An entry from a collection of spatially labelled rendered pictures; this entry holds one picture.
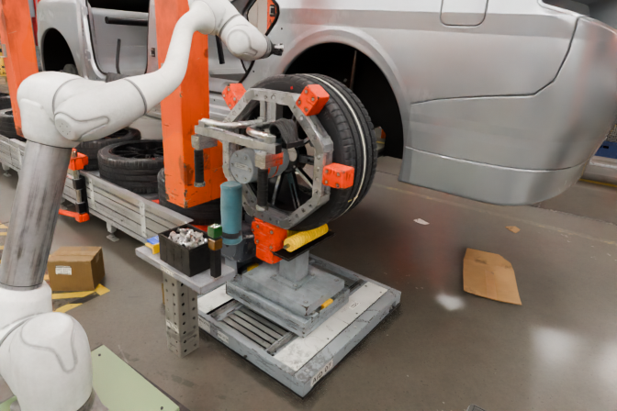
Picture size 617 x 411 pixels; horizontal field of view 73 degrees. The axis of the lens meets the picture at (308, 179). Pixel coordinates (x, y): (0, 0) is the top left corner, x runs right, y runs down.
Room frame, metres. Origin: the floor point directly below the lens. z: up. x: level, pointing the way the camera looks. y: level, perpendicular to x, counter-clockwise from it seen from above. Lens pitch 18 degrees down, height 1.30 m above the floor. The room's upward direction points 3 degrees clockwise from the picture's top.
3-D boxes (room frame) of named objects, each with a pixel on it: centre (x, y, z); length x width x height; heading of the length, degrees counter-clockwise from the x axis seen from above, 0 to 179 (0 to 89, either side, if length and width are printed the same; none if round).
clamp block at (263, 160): (1.36, 0.14, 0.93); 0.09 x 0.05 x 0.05; 143
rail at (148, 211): (2.73, 1.57, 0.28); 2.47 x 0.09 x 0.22; 53
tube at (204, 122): (1.59, 0.30, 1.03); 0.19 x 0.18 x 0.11; 143
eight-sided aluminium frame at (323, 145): (1.63, 0.15, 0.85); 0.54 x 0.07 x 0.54; 53
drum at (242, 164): (1.57, 0.19, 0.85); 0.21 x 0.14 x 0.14; 143
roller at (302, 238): (1.63, -0.01, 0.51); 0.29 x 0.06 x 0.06; 143
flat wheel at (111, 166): (2.94, 1.19, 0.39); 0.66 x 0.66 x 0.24
